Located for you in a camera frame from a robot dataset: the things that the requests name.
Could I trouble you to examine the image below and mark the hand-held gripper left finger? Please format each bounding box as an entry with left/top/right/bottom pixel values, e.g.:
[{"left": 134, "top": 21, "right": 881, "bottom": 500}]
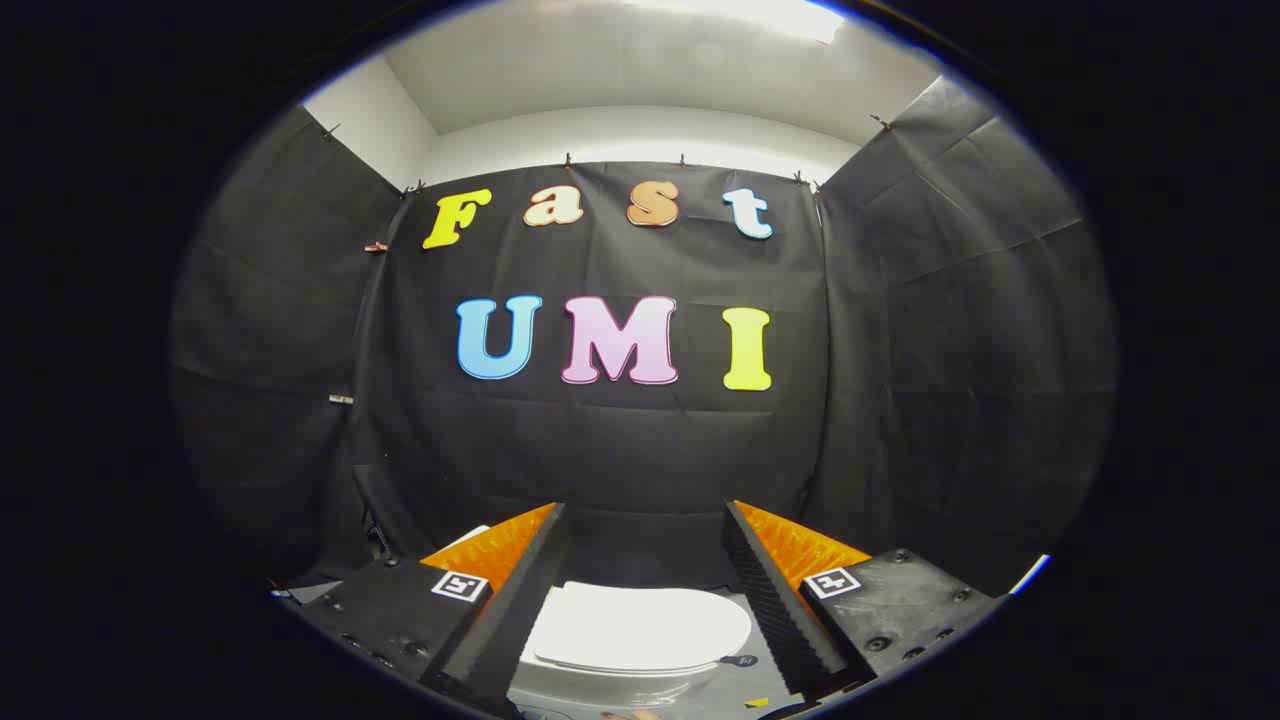
[{"left": 272, "top": 502, "right": 574, "bottom": 720}]

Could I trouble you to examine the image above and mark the black backdrop cloth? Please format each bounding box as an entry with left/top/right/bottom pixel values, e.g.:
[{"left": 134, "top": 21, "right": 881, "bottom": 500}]
[{"left": 170, "top": 75, "right": 1116, "bottom": 601}]

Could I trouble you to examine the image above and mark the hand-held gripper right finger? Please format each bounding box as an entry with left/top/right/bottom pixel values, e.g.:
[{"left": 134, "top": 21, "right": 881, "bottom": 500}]
[{"left": 722, "top": 499, "right": 1006, "bottom": 701}]

